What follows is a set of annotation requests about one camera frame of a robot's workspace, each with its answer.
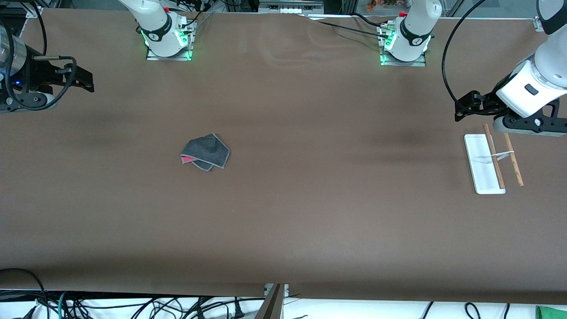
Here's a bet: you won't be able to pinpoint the grey and pink towel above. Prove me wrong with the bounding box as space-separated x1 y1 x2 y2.
180 133 230 172

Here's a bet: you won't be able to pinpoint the white rack base tray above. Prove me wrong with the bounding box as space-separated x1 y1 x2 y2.
464 134 506 195

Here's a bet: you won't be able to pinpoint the orange colourful items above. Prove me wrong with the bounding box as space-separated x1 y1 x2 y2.
365 0 408 12

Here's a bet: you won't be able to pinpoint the grey power strip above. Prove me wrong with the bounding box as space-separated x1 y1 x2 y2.
259 0 324 14

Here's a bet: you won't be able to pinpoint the green cloth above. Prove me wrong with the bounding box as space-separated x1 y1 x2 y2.
535 305 567 319

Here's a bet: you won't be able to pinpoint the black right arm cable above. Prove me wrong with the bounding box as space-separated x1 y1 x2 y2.
0 0 78 111

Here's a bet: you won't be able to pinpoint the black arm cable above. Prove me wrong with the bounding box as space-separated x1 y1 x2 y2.
0 0 78 111
442 0 488 113

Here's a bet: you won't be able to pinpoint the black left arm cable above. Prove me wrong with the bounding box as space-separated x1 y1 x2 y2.
442 0 488 113

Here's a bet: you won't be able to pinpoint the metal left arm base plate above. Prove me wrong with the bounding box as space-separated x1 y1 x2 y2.
380 23 427 67

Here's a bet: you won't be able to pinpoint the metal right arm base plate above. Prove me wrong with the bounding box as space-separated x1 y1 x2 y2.
146 17 196 62

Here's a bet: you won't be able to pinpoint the long black table cable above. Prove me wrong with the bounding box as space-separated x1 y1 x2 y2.
298 13 387 37

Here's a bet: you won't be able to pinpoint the thick black arched cable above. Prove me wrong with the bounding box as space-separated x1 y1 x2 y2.
0 268 48 311

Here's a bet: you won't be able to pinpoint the teal cable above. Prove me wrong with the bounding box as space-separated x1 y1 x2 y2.
57 291 71 319

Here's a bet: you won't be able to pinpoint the black cable tangle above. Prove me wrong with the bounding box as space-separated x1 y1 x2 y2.
66 294 249 319

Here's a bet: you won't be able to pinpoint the grey metal post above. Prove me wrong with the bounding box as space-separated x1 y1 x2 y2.
255 284 289 319

